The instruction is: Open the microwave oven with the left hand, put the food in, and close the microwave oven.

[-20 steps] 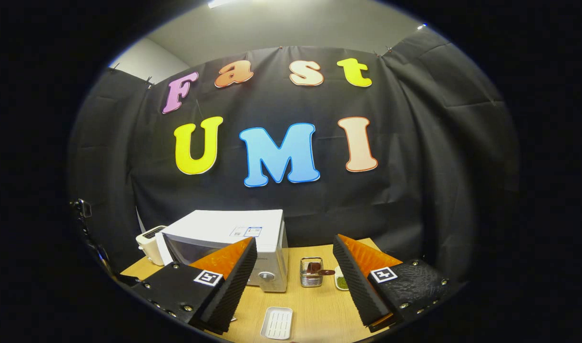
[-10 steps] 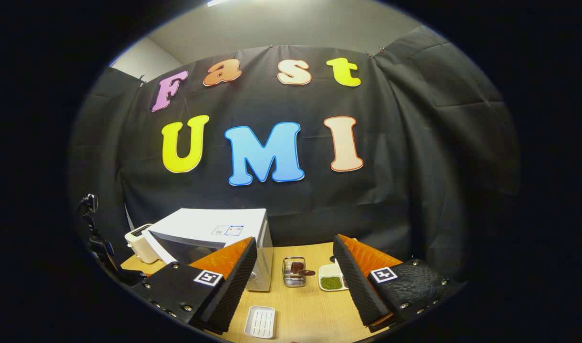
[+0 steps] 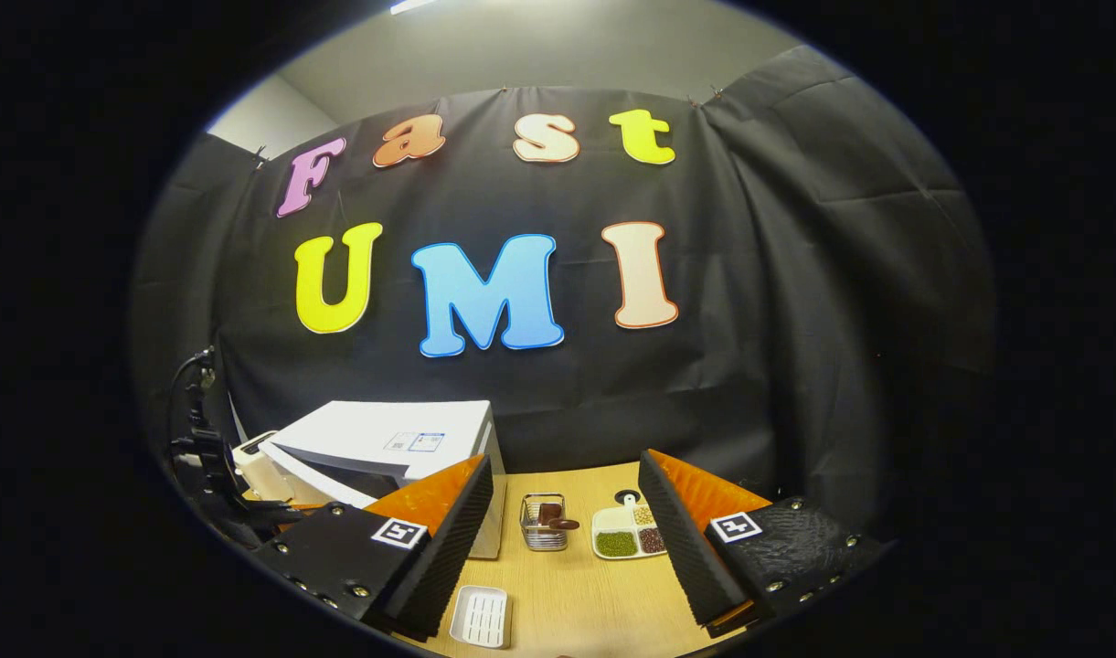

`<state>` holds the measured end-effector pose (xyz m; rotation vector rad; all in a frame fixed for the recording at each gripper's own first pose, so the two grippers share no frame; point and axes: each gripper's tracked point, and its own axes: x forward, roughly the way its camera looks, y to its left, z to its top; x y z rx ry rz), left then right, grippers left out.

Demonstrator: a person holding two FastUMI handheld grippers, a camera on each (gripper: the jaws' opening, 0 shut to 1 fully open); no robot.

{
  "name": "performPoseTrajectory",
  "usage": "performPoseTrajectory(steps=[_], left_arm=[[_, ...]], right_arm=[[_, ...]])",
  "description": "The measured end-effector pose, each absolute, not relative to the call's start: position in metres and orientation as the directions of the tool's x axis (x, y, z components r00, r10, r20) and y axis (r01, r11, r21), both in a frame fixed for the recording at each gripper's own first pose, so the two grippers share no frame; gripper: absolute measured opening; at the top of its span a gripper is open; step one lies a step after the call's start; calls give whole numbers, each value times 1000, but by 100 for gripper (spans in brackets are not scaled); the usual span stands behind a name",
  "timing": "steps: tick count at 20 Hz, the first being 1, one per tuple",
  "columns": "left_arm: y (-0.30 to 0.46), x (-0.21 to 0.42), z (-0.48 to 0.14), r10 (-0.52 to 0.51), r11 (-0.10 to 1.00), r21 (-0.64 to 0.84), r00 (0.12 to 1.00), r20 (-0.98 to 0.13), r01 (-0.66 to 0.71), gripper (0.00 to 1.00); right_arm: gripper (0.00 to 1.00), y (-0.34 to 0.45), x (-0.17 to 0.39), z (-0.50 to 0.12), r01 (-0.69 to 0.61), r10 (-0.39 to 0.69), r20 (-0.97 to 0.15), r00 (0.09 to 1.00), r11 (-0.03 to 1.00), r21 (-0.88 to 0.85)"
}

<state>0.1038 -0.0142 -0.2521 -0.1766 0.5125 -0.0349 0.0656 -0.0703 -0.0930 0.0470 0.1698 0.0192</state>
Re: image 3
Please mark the white divided bean dish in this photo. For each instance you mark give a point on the white divided bean dish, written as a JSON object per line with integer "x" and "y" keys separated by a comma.
{"x": 617, "y": 544}

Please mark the large ceiling light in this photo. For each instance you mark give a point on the large ceiling light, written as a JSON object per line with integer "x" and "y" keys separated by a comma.
{"x": 411, "y": 5}

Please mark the brown wooden scoop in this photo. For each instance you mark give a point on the brown wooden scoop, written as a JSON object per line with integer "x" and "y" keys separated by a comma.
{"x": 558, "y": 519}

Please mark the small white rectangular tray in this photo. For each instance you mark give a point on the small white rectangular tray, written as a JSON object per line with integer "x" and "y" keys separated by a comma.
{"x": 480, "y": 617}

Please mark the black backdrop cloth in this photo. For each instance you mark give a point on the black backdrop cloth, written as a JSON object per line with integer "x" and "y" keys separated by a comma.
{"x": 749, "y": 366}

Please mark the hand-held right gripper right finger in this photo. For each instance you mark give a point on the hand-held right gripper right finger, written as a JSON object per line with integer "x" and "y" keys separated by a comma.
{"x": 685, "y": 548}

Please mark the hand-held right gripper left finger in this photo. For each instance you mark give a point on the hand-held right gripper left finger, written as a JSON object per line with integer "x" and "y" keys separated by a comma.
{"x": 448, "y": 548}

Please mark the white microwave oven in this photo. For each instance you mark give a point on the white microwave oven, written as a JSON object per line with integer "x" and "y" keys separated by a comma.
{"x": 384, "y": 429}

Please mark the white toaster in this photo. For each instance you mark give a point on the white toaster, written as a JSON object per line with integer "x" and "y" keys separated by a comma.
{"x": 256, "y": 471}

